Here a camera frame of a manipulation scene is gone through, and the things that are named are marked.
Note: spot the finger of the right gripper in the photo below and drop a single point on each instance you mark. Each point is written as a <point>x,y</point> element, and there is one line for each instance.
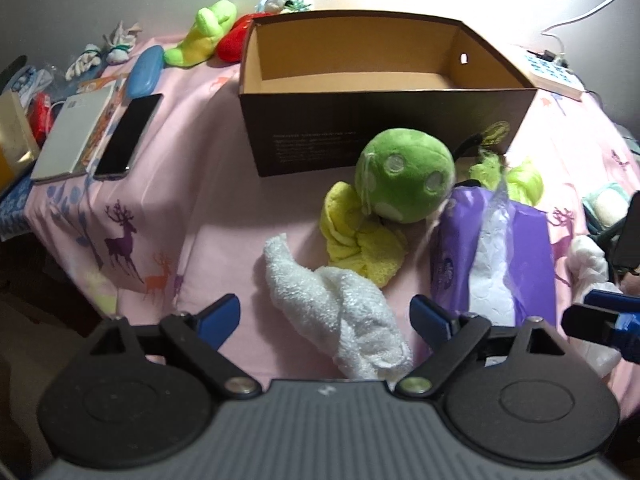
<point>593,324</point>
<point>612,301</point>

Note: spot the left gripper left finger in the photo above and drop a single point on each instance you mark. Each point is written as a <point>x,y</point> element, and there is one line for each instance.
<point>191,342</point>

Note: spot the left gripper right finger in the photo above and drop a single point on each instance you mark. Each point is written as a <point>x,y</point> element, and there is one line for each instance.
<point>451,340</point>

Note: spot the pink plush bunny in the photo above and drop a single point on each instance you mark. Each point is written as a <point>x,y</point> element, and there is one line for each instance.
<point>588,269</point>

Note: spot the purple tissue pack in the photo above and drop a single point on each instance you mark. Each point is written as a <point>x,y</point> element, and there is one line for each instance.
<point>492,256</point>

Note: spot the white fluffy towel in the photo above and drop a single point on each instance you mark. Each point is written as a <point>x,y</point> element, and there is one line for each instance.
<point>340,312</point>

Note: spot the yellow fluffy cloth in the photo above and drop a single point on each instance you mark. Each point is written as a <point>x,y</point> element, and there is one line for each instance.
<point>354,241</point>

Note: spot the neon green knotted scarf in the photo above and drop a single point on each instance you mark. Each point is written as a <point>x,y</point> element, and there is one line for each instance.
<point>523,183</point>

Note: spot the green spotted plush toy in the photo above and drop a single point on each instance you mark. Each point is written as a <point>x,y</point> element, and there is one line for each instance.
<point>403,175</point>

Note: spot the light blue wipes pack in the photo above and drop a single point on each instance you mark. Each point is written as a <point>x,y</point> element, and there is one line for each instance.
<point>607,206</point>

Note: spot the black phone stand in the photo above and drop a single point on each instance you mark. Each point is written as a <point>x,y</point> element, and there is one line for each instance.
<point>620,242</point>

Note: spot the pink deer print bedsheet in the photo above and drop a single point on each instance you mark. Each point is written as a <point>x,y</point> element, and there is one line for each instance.
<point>201,215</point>

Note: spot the black smartphone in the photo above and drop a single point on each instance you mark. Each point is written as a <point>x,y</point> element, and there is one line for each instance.
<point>118,155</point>

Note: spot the orange illustrated booklet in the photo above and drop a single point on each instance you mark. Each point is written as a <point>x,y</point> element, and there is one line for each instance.
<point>115,84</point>

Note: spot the white power strip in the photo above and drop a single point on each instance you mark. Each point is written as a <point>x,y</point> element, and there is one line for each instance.
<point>552,77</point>

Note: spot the white notebook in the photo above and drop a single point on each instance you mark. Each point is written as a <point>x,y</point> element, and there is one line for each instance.
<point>70,134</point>

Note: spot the gold gift bag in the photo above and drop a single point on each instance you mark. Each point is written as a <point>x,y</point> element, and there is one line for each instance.
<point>18,147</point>

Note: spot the red small pouch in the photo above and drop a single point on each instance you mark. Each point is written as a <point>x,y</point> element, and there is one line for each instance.
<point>40,117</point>

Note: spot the dark brown cardboard box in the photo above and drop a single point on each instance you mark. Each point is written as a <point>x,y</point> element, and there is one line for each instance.
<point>315,87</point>

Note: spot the blue glasses case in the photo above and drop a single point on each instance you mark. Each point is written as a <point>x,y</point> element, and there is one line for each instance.
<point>145,75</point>

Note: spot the red plush toy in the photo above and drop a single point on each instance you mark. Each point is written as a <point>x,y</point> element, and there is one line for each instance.
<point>230,48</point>

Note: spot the green yellow plush toy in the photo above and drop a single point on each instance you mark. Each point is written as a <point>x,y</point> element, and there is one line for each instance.
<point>211,24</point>

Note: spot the white fluffy plush toy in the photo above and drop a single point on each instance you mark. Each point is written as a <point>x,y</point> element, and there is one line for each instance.
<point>283,6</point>

